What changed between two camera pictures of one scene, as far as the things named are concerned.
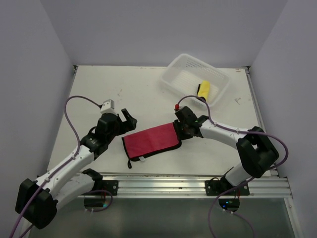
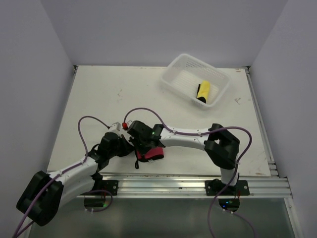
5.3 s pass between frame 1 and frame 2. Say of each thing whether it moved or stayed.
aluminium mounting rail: stayed
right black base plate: stayed
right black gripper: moved
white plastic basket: stayed
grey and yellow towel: stayed
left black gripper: moved
